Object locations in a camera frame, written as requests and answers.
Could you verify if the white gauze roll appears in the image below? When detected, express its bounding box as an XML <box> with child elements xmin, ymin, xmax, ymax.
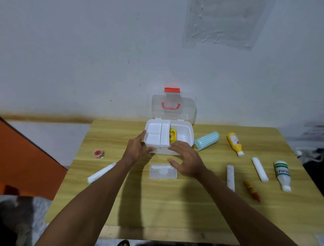
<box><xmin>226</xmin><ymin>165</ymin><xmax>235</xmax><ymax>192</ymax></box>

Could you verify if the red orange tube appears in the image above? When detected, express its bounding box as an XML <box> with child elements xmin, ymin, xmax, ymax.
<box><xmin>244</xmin><ymin>180</ymin><xmax>261</xmax><ymax>203</ymax></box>

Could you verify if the person's right hand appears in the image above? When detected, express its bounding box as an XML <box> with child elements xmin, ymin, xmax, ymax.
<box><xmin>167</xmin><ymin>141</ymin><xmax>208</xmax><ymax>179</ymax></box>

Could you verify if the white flat wrapped stick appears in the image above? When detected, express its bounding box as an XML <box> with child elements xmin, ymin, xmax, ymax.
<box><xmin>251</xmin><ymin>157</ymin><xmax>269</xmax><ymax>183</ymax></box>

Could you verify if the white bottle green label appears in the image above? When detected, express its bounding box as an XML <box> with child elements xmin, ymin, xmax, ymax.
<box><xmin>274</xmin><ymin>160</ymin><xmax>292</xmax><ymax>192</ymax></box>

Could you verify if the long white wrapped roll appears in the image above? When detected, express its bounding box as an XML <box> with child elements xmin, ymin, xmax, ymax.
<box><xmin>87</xmin><ymin>162</ymin><xmax>117</xmax><ymax>184</ymax></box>

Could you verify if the white divided insert tray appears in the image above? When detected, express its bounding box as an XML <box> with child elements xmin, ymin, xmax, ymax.
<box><xmin>145</xmin><ymin>120</ymin><xmax>171</xmax><ymax>148</ymax></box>

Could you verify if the person's left hand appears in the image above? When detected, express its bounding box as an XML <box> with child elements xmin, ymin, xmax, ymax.
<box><xmin>121</xmin><ymin>130</ymin><xmax>156</xmax><ymax>168</ymax></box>

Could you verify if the grey patterned cloth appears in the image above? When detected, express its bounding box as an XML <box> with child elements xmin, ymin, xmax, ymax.
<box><xmin>0</xmin><ymin>195</ymin><xmax>52</xmax><ymax>246</ymax></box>

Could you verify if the yellow bottle white cap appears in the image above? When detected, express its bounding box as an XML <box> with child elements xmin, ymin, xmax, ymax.
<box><xmin>226</xmin><ymin>132</ymin><xmax>245</xmax><ymax>157</ymax></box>

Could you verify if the teal striped wrapped roll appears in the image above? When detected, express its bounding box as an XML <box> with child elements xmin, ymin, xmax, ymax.
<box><xmin>194</xmin><ymin>131</ymin><xmax>220</xmax><ymax>152</ymax></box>

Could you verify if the orange board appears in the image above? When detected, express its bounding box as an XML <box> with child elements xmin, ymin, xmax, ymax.
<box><xmin>0</xmin><ymin>117</ymin><xmax>68</xmax><ymax>201</ymax></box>

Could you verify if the white storage box clear lid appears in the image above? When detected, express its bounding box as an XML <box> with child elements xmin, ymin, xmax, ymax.
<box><xmin>144</xmin><ymin>87</ymin><xmax>197</xmax><ymax>155</ymax></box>

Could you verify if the clear plastic sheet on wall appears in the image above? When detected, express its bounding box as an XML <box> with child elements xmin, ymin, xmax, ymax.
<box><xmin>182</xmin><ymin>0</ymin><xmax>277</xmax><ymax>51</ymax></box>

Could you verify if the small clear plastic case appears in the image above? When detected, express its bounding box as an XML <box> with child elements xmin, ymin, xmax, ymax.
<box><xmin>149</xmin><ymin>164</ymin><xmax>178</xmax><ymax>180</ymax></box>

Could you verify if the person's right forearm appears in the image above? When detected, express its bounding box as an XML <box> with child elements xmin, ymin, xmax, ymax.
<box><xmin>196</xmin><ymin>169</ymin><xmax>299</xmax><ymax>246</ymax></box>

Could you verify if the white cable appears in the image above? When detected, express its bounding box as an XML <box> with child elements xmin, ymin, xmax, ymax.
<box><xmin>294</xmin><ymin>147</ymin><xmax>324</xmax><ymax>163</ymax></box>

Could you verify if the person's left forearm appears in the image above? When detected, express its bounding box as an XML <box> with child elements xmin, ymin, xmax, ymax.
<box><xmin>35</xmin><ymin>159</ymin><xmax>132</xmax><ymax>246</ymax></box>

